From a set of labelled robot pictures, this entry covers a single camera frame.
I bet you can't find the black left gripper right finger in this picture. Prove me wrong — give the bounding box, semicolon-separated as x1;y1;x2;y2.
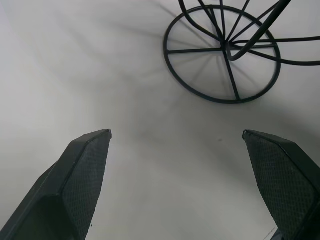
242;129;320;240

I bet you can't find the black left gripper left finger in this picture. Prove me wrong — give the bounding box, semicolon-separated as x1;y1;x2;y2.
0;128;113;240

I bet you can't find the black wire stand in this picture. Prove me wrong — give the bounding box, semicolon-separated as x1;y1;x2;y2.
163;0;320;104

